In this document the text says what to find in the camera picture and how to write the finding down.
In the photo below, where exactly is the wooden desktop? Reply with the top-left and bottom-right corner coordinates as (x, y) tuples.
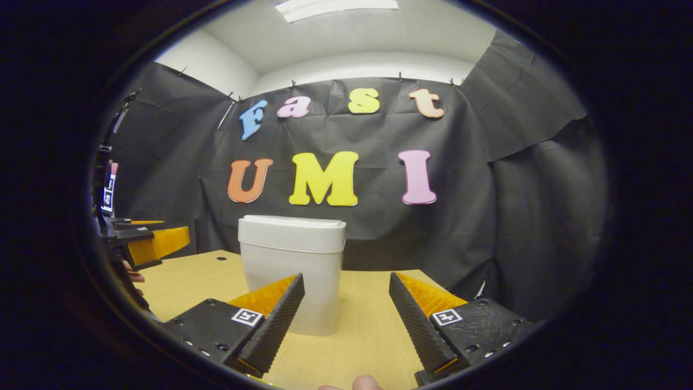
(133, 250), (472, 390)

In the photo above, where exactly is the white desktop garbage bin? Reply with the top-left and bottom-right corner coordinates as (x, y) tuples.
(238, 215), (347, 336)

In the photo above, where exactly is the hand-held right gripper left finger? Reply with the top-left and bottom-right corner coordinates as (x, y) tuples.
(162, 272), (305, 379)

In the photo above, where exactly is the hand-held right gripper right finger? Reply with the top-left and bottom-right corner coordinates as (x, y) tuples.
(389, 272), (537, 386)

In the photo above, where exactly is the computer monitor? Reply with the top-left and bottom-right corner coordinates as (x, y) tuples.
(102, 161), (119, 213)

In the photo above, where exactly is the black backdrop cloth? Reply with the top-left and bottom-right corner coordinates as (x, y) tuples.
(103, 30), (610, 320)

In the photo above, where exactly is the ceiling light panel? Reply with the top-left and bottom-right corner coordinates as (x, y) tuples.
(275, 0), (400, 23)

